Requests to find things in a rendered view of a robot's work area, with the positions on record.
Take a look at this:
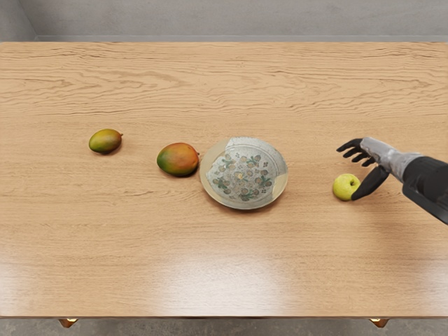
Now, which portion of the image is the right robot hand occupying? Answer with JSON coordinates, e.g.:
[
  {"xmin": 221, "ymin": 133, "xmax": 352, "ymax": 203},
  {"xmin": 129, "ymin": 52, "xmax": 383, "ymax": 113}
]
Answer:
[{"xmin": 336, "ymin": 136, "xmax": 423, "ymax": 202}]

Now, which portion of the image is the patterned ceramic plate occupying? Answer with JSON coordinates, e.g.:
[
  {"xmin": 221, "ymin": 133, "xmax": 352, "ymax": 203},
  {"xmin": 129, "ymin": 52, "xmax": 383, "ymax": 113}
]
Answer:
[{"xmin": 199, "ymin": 136, "xmax": 289, "ymax": 211}]

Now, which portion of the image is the yellow-green apple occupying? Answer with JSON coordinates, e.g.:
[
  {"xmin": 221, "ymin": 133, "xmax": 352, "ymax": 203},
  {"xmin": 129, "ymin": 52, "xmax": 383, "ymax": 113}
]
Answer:
[{"xmin": 332, "ymin": 173, "xmax": 361, "ymax": 202}]

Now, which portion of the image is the large red-green mango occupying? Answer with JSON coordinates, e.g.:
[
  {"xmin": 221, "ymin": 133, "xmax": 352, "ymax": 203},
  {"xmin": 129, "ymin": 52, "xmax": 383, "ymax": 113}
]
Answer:
[{"xmin": 156, "ymin": 142, "xmax": 200, "ymax": 177}]

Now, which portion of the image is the small green-orange mango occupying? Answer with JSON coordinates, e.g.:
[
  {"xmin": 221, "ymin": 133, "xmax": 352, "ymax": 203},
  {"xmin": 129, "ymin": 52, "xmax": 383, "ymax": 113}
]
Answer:
[{"xmin": 88, "ymin": 128, "xmax": 124, "ymax": 155}]

